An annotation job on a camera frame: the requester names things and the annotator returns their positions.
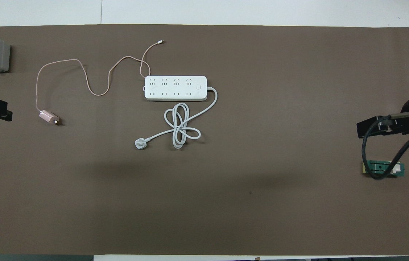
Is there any pink charger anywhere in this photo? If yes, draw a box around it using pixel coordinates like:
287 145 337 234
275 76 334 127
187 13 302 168
38 109 61 127

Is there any pink charging cable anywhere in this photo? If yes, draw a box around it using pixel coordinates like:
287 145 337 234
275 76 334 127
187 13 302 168
36 40 165 114

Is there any white power strip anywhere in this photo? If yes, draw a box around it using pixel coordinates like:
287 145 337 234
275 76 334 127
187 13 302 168
144 75 208 102

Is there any brown table mat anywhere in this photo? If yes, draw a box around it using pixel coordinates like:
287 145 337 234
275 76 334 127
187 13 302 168
0 24 409 256

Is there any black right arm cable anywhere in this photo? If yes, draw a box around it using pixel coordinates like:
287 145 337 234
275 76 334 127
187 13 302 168
361 115 409 180

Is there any green knife switch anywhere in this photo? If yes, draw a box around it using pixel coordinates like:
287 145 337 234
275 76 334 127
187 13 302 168
362 160 405 178

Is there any white power strip cord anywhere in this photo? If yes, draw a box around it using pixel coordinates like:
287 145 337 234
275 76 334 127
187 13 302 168
134 86 219 150

